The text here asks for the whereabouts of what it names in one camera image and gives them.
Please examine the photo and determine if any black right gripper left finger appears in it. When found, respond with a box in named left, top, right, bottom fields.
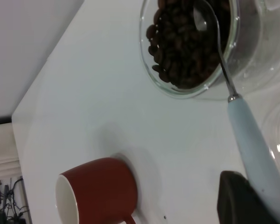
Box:
left=217, top=170, right=280, bottom=224

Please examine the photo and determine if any spoon with light blue handle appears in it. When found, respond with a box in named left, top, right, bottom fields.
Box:
left=192, top=0, right=280, bottom=203

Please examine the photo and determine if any coffee beans pile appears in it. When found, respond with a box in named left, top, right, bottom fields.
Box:
left=146, top=0, right=231, bottom=90

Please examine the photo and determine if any black cable bundle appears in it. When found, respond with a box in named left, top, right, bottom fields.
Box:
left=0, top=177, right=30, bottom=224

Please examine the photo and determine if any red mug white inside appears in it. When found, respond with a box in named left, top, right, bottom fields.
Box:
left=55, top=157, right=139, bottom=224

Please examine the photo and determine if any glass cup with handle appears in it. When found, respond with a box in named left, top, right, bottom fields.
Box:
left=139, top=0, right=280, bottom=101

